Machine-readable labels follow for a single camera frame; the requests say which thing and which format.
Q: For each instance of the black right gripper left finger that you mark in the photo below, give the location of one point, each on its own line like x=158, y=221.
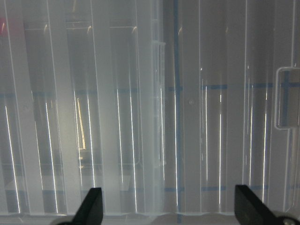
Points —
x=91, y=210

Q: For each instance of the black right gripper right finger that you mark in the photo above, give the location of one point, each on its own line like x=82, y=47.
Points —
x=250, y=210

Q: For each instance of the clear plastic box lid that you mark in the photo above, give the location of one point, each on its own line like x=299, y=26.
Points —
x=166, y=105

